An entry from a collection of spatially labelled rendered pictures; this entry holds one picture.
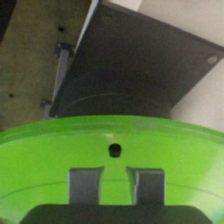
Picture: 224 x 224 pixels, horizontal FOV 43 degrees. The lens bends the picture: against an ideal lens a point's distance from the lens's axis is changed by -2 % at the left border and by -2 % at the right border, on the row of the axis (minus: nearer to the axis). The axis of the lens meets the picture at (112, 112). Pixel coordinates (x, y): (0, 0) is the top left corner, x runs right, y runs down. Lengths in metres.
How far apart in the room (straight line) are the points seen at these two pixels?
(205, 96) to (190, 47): 0.11
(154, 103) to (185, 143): 0.13
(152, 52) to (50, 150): 0.17
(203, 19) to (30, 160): 0.21
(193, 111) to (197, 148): 0.23
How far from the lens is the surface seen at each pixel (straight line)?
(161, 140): 0.18
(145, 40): 0.30
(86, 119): 0.18
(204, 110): 0.43
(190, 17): 0.30
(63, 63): 1.49
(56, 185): 0.21
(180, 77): 0.35
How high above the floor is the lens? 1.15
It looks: 35 degrees down
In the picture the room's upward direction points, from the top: 179 degrees counter-clockwise
